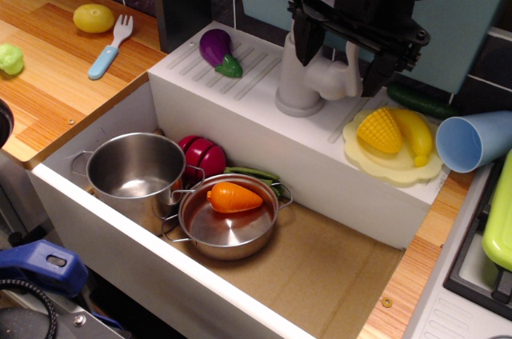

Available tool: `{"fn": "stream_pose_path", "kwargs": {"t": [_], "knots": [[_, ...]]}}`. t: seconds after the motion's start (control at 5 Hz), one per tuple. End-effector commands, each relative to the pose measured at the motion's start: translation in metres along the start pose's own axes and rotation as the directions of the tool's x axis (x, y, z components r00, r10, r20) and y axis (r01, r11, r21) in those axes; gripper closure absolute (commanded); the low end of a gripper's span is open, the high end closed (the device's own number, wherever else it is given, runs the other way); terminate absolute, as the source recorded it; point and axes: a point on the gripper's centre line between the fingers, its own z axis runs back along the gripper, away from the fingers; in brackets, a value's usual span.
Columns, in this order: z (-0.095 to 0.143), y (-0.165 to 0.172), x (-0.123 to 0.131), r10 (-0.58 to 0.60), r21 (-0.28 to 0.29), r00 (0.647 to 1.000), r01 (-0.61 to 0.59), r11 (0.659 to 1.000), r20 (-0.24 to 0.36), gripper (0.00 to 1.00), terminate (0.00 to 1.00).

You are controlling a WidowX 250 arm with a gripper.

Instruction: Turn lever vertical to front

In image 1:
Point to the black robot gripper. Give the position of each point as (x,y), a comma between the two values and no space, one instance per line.
(384,27)

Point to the grey faucet lever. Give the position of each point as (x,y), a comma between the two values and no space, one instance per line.
(353,77)

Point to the grey toy faucet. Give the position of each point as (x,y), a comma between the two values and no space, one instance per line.
(302,89)

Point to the yellow toy corn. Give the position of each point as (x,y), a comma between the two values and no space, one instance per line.
(380,130)

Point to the green toy cucumber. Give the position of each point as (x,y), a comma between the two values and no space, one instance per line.
(414,100)

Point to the yellow toy banana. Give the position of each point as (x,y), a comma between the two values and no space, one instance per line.
(417,133)

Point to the pale yellow toy plate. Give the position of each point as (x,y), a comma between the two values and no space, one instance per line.
(396,169)

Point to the purple toy eggplant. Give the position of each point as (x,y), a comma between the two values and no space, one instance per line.
(215,48)

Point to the green cloth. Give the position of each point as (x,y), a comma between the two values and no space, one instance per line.
(271,179)

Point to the light blue plastic cup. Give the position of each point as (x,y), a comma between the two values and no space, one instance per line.
(468,142)

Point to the magenta toy fruit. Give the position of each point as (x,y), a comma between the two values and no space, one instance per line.
(201,154)

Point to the orange toy carrot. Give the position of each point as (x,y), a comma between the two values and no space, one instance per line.
(228,197)

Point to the shallow steel pot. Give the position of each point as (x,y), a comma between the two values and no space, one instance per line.
(226,236)

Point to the white blue toy fork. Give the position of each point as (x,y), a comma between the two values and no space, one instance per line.
(122,30)

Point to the lime green plastic container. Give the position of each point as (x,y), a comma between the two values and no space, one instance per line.
(496,241)

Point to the tall steel pot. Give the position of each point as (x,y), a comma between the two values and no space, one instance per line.
(141,176)

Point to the yellow toy lemon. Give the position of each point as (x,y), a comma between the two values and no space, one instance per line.
(93,18)

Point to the black toy stove grate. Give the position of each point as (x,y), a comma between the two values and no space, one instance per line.
(472,274)

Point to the light green toy vegetable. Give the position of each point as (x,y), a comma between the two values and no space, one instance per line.
(12,59)

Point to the blue clamp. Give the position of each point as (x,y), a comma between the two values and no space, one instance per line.
(46,265)

